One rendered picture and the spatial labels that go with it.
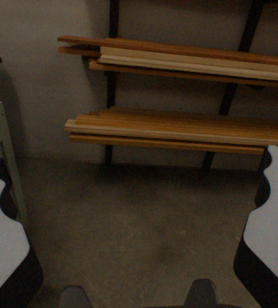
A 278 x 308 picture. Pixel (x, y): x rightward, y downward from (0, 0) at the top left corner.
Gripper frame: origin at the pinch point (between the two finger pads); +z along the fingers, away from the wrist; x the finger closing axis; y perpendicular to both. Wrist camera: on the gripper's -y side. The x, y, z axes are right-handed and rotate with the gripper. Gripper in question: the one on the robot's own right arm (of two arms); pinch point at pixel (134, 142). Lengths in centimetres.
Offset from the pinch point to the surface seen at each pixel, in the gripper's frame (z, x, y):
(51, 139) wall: 177, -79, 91
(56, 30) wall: 177, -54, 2
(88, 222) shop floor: 101, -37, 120
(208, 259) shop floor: 75, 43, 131
